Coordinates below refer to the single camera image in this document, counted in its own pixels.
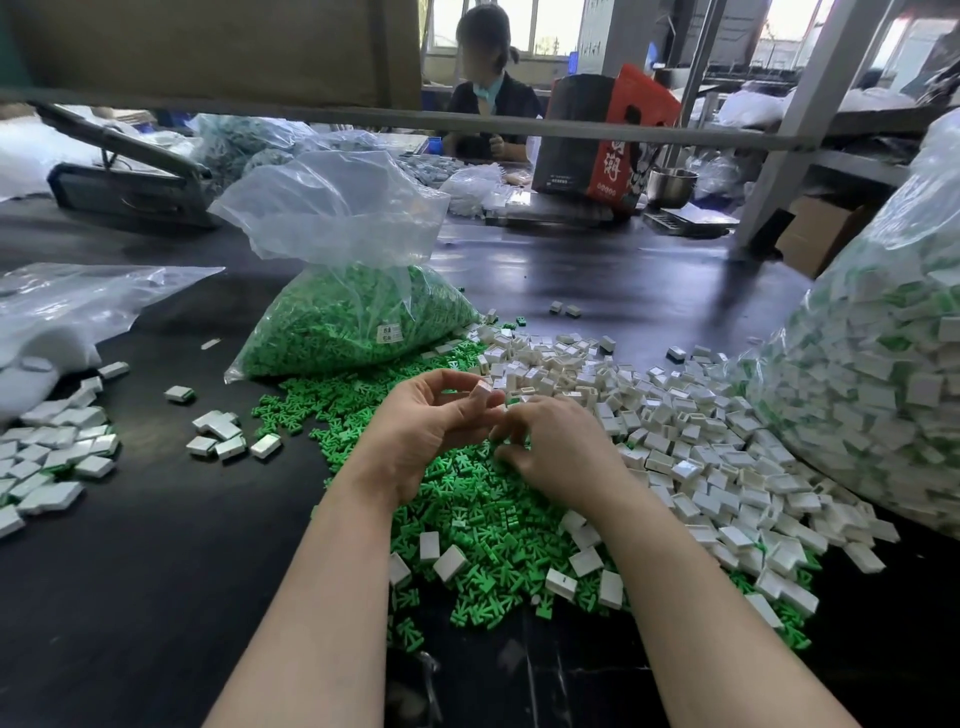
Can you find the large bag of white caps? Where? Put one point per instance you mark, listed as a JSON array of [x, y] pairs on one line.
[[893, 360]]

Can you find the grey metal shelf frame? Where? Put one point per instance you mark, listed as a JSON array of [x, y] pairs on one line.
[[300, 114]]

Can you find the person's right forearm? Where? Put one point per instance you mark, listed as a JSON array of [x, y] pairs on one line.
[[717, 645]]

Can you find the white bags on shelf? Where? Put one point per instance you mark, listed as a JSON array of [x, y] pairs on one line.
[[807, 102]]

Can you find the person's left hand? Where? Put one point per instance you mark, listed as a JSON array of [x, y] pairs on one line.
[[405, 435]]

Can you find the person's right hand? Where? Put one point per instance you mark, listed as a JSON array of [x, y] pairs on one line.
[[570, 458]]

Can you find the black and red box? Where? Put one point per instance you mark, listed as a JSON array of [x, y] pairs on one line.
[[597, 147]]

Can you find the white plastic sheet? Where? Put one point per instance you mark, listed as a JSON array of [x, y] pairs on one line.
[[38, 158]]

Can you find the person's left forearm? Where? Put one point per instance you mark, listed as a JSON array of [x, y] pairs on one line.
[[308, 638]]

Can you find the cardboard box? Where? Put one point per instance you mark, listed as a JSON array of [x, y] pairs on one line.
[[822, 236]]

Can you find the bag of green clips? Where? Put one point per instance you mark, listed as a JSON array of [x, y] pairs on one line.
[[357, 320]]

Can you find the brown board panel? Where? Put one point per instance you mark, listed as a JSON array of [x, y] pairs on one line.
[[204, 50]]

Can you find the crumpled white plastic bag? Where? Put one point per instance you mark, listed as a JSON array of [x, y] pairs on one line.
[[476, 189]]

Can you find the white paper sheets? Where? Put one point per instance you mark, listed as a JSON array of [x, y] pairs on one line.
[[693, 219]]

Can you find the pile of green parts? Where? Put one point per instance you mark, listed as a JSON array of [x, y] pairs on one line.
[[338, 417]]

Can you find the pile of white plastic caps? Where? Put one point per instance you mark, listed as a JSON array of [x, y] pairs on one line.
[[743, 447]]

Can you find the empty clear plastic bag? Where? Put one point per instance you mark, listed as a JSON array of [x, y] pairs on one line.
[[83, 297]]

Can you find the metal bowl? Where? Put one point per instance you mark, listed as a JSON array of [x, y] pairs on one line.
[[672, 188]]

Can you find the pile of assembled white pieces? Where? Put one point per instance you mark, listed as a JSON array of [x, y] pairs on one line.
[[57, 455]]

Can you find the black table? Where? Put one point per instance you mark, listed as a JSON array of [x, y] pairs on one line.
[[150, 608]]

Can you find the clear bag of pale parts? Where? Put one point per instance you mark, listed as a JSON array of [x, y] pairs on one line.
[[270, 144]]

